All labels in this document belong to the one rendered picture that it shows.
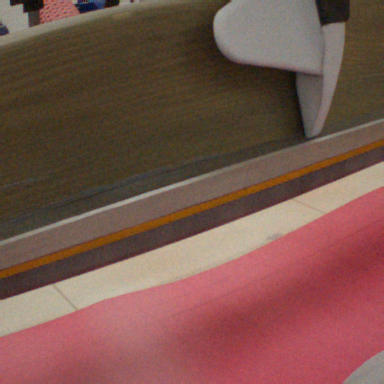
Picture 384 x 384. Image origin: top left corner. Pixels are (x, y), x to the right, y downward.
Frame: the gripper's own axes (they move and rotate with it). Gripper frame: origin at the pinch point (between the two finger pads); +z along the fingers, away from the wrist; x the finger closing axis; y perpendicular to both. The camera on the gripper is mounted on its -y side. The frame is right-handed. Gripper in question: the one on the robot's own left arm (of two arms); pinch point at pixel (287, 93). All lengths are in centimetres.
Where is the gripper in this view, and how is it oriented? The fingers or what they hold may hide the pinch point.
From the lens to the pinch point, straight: 29.8
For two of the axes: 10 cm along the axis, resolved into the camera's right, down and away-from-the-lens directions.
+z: 1.0, 9.2, 3.7
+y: -8.4, 2.8, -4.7
